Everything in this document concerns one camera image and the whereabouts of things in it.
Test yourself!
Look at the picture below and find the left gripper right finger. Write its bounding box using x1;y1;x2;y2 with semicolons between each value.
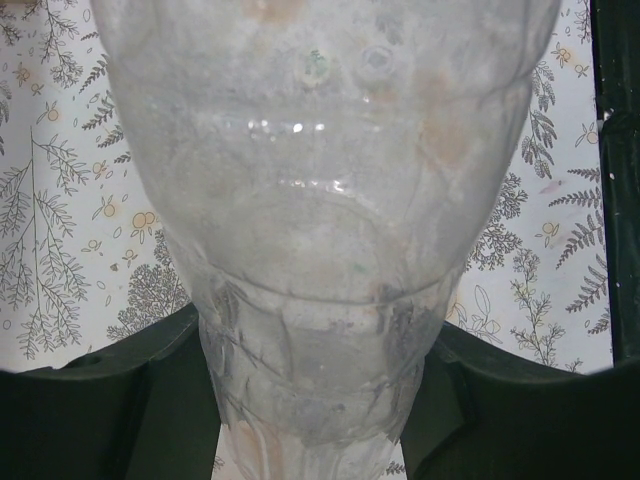
401;324;639;479

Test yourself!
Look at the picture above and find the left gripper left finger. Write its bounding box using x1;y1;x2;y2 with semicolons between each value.
1;305;221;479

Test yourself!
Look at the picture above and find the clear plastic bottle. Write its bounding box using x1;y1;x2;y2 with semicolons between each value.
91;1;560;479

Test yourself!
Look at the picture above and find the floral patterned table mat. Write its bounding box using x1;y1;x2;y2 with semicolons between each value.
1;1;613;375

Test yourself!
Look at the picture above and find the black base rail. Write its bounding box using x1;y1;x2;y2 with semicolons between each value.
591;0;639;366

